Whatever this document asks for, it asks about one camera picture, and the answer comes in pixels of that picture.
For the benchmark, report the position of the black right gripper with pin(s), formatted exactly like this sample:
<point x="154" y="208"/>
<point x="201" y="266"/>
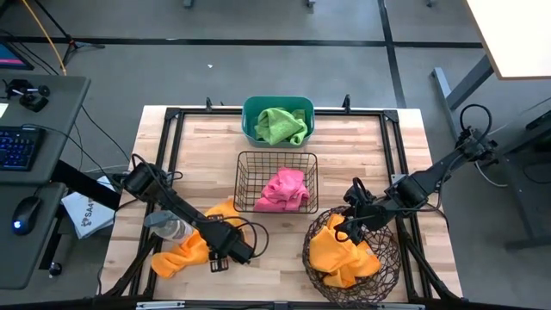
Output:
<point x="370" y="213"/>

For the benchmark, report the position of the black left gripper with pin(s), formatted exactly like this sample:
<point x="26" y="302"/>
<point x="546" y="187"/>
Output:
<point x="230" y="243"/>

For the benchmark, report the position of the orange microfiber towel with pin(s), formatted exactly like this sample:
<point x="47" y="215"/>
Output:
<point x="224" y="210"/>
<point x="331" y="254"/>
<point x="181" y="256"/>

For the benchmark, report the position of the pink microfiber towel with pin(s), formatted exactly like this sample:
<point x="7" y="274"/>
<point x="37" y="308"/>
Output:
<point x="275" y="204"/>
<point x="288" y="181"/>

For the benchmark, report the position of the green microfiber towel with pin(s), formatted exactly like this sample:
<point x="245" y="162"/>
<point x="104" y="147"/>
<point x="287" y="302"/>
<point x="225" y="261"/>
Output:
<point x="299" y="115"/>
<point x="277" y="127"/>

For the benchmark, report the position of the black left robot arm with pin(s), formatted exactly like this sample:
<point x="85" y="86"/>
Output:
<point x="172" y="201"/>

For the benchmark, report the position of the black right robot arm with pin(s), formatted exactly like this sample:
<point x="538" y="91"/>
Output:
<point x="430" y="174"/>

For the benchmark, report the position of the clear spray bottle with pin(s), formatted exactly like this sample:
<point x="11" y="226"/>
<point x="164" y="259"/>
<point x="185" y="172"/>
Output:
<point x="172" y="228"/>

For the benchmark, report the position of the white box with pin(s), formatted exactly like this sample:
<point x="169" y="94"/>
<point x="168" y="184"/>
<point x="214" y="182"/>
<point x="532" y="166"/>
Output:
<point x="88" y="213"/>

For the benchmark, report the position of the teal plastic basket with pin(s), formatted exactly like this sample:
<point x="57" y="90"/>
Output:
<point x="249" y="118"/>

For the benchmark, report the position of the black round knob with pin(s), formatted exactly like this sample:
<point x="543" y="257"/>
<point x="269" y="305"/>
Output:
<point x="55" y="269"/>

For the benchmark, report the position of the grey table leg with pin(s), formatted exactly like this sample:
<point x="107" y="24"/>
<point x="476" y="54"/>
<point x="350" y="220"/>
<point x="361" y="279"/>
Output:
<point x="443" y="86"/>

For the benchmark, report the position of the black computer mouse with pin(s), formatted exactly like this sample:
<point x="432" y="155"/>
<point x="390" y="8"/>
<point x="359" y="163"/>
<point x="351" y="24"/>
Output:
<point x="26" y="213"/>

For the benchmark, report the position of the dark grey desk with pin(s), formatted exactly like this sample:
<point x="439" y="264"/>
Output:
<point x="51" y="150"/>

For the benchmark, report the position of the black backlit keyboard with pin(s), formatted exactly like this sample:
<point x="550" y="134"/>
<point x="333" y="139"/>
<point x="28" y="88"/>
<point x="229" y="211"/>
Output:
<point x="19" y="148"/>

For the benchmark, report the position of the black webcam gadget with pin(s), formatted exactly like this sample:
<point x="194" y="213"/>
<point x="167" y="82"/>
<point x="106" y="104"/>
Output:
<point x="32" y="102"/>

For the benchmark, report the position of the white table top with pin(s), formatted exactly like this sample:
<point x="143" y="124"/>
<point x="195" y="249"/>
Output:
<point x="516" y="34"/>

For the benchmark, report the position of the black tripod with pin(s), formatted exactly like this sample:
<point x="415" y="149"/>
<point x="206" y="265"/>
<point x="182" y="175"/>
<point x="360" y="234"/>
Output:
<point x="71" y="43"/>

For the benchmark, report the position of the computer monitor with pink screen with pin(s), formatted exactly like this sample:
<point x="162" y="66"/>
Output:
<point x="10" y="58"/>

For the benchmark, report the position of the dark grey desk frame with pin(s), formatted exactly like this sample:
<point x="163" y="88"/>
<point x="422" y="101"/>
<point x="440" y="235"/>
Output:
<point x="523" y="194"/>

